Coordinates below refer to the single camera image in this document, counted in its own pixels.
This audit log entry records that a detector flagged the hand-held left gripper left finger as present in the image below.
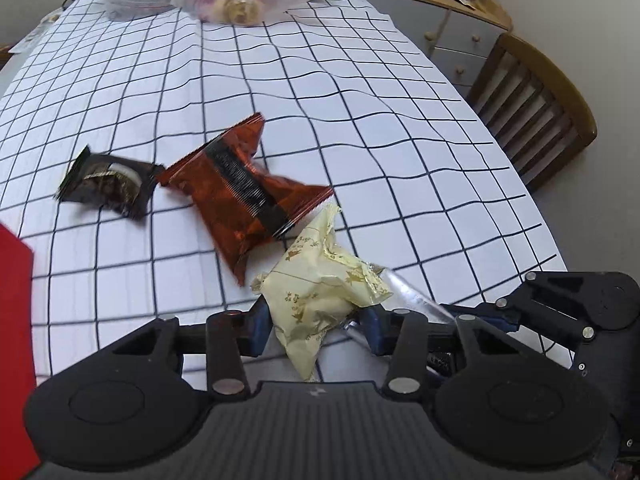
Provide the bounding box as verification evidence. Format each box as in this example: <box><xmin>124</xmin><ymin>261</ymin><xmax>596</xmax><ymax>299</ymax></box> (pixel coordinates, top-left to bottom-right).
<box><xmin>112</xmin><ymin>297</ymin><xmax>273</xmax><ymax>402</ymax></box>

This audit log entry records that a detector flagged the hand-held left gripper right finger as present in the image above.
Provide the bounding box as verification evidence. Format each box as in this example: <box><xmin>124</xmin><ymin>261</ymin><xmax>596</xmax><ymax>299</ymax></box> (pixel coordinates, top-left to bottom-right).
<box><xmin>361</xmin><ymin>306</ymin><xmax>506</xmax><ymax>402</ymax></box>

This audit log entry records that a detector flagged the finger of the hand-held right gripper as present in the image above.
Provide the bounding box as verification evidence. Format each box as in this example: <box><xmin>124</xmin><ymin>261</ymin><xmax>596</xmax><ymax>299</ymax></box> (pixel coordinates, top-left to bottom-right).
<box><xmin>441</xmin><ymin>272</ymin><xmax>598</xmax><ymax>343</ymax></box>

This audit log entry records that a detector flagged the clear silver snack packet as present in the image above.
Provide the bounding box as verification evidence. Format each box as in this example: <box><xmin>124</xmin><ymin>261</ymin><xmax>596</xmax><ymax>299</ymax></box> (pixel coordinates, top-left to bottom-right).
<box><xmin>345</xmin><ymin>267</ymin><xmax>457</xmax><ymax>346</ymax></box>

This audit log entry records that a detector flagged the cream yellow snack packet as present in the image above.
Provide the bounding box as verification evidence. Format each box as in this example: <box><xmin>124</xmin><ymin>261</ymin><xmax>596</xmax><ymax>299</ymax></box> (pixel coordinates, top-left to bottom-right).
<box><xmin>250</xmin><ymin>203</ymin><xmax>393</xmax><ymax>381</ymax></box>

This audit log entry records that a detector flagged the red cardboard box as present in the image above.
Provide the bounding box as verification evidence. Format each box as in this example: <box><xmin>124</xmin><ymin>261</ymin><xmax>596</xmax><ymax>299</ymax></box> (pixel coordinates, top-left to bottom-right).
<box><xmin>0</xmin><ymin>221</ymin><xmax>41</xmax><ymax>480</ymax></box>

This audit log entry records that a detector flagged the brown red foil packet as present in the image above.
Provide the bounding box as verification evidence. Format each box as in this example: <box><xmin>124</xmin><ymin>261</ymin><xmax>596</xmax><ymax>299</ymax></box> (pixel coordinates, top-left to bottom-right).
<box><xmin>157</xmin><ymin>112</ymin><xmax>335</xmax><ymax>287</ymax></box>

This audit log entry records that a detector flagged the white grid tablecloth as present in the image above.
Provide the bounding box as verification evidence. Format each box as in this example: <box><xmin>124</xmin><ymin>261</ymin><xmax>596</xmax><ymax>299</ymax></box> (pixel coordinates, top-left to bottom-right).
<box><xmin>0</xmin><ymin>0</ymin><xmax>571</xmax><ymax>396</ymax></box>

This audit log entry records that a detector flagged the black snack packet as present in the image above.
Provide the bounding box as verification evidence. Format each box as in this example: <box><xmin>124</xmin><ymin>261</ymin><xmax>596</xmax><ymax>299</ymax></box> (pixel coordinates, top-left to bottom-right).
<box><xmin>55</xmin><ymin>145</ymin><xmax>166</xmax><ymax>220</ymax></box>

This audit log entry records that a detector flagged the wooden slatted chair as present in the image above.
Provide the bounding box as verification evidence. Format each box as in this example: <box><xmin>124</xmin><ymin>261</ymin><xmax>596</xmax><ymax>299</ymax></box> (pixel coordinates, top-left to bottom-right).
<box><xmin>465</xmin><ymin>32</ymin><xmax>598</xmax><ymax>193</ymax></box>

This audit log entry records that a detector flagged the grey drawer cabinet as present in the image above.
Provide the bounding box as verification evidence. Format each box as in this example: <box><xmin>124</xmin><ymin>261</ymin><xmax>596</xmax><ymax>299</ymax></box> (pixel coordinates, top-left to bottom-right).
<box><xmin>357</xmin><ymin>0</ymin><xmax>513</xmax><ymax>98</ymax></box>

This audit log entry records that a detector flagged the printed paper sheet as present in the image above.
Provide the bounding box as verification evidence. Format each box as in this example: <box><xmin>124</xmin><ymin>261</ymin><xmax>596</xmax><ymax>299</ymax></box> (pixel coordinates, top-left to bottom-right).
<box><xmin>7</xmin><ymin>10</ymin><xmax>61</xmax><ymax>56</ymax></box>

